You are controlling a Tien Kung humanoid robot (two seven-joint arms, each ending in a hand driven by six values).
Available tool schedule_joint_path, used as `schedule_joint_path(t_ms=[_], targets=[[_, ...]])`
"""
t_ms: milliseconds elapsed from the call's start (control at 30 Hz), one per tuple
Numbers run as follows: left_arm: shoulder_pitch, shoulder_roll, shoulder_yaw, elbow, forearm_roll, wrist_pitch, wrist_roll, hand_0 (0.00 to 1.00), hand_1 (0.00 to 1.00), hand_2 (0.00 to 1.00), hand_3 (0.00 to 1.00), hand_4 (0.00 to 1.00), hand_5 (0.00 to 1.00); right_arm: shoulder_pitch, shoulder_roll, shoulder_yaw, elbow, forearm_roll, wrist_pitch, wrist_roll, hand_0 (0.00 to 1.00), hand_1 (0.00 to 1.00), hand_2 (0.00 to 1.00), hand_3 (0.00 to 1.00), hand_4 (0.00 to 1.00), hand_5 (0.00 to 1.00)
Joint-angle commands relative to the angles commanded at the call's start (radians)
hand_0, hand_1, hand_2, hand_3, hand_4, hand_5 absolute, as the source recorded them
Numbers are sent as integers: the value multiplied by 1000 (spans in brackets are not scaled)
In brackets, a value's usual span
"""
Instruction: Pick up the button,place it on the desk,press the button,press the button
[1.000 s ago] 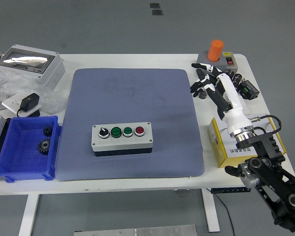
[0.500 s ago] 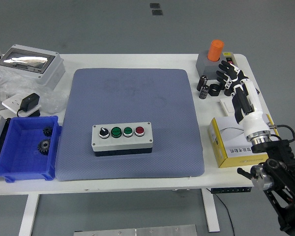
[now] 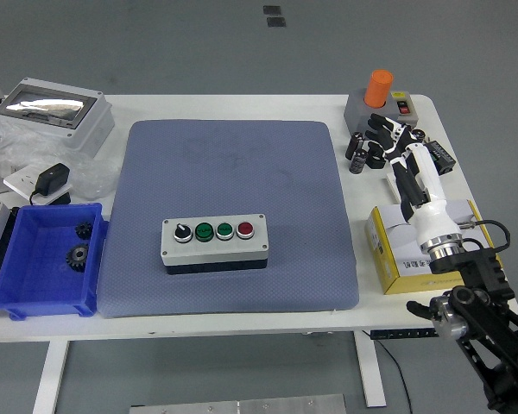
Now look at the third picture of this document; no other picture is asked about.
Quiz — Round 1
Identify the black table control panel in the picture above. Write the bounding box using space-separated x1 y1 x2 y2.
370 328 439 342

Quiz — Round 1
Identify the clear plastic bag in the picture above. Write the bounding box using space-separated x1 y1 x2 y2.
0 118 123 200

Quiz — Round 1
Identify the large black gear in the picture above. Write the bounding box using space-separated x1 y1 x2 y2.
65 242 91 273

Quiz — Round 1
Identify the grey-blue table mat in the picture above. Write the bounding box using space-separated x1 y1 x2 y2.
98 119 360 319

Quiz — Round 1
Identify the yellow white cardboard box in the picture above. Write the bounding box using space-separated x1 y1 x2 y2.
365 198 498 297

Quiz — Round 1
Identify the white table leg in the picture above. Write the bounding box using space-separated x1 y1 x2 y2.
353 331 388 408
32 339 71 414

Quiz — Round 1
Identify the grey four-button control box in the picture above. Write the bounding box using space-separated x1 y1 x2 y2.
161 213 270 276

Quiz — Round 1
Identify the grey enclosure with clear window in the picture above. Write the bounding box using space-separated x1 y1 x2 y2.
0 77 116 159

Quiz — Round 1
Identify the white wall switch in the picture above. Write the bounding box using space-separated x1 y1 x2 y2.
386 172 431 204

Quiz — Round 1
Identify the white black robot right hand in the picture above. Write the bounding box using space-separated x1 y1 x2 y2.
364 112 463 250

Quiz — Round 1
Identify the blue plastic bin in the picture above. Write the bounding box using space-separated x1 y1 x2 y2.
0 202 110 321

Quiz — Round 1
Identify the black power adapter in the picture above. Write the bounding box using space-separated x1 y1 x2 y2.
28 162 72 206

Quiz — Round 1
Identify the black thin cable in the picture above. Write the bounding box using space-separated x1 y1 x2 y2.
362 329 414 414

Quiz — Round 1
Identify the silver metal plate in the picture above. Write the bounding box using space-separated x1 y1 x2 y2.
129 392 347 414

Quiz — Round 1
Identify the black module with green terminal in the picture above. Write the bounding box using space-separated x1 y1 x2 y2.
426 140 458 176

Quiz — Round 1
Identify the orange cylinder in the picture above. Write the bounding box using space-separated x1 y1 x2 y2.
363 69 395 110

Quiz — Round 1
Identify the black ring holder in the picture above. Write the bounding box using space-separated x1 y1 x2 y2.
366 145 388 170

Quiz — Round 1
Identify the grey switch box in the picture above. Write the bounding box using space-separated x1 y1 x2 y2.
343 88 420 135

